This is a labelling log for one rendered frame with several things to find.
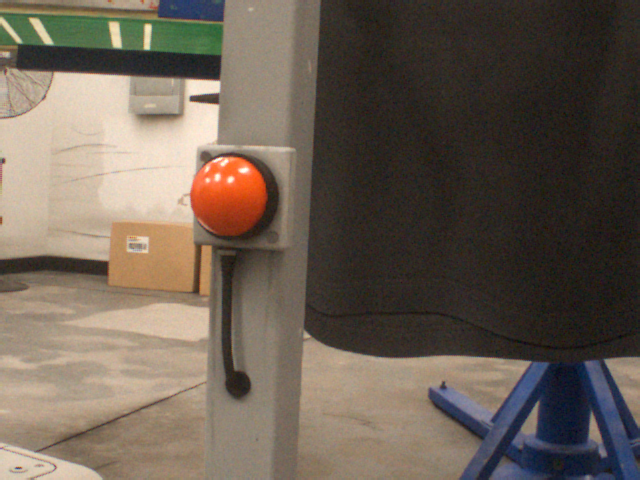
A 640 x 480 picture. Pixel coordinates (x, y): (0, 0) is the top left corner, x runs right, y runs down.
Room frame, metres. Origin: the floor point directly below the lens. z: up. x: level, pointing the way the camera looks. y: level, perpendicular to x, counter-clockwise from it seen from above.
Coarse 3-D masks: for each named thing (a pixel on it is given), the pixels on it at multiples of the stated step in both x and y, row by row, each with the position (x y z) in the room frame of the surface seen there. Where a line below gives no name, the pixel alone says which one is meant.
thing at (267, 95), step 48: (240, 0) 0.44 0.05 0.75; (288, 0) 0.43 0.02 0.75; (240, 48) 0.44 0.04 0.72; (288, 48) 0.43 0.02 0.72; (240, 96) 0.44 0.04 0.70; (288, 96) 0.43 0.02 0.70; (240, 144) 0.44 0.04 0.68; (288, 144) 0.43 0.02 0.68; (288, 192) 0.42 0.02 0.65; (240, 240) 0.42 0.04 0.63; (288, 240) 0.42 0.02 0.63; (240, 288) 0.44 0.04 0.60; (288, 288) 0.44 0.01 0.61; (240, 336) 0.44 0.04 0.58; (288, 336) 0.44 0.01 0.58; (288, 384) 0.45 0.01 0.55; (240, 432) 0.44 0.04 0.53; (288, 432) 0.45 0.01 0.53
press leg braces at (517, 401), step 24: (528, 384) 1.85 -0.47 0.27; (600, 384) 1.81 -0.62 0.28; (504, 408) 1.83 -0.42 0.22; (528, 408) 1.82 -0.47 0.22; (600, 408) 1.77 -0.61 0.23; (624, 408) 2.12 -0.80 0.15; (504, 432) 1.77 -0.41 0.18; (600, 432) 1.76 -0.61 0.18; (624, 432) 1.72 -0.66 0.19; (480, 456) 1.75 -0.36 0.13; (624, 456) 1.68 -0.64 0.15
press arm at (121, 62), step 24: (24, 48) 1.68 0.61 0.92; (48, 48) 1.69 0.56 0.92; (72, 48) 1.70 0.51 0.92; (96, 48) 1.71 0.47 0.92; (72, 72) 1.73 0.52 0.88; (96, 72) 1.72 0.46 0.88; (120, 72) 1.73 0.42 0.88; (144, 72) 1.73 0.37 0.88; (168, 72) 1.74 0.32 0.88; (192, 72) 1.75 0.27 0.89; (216, 72) 1.76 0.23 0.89
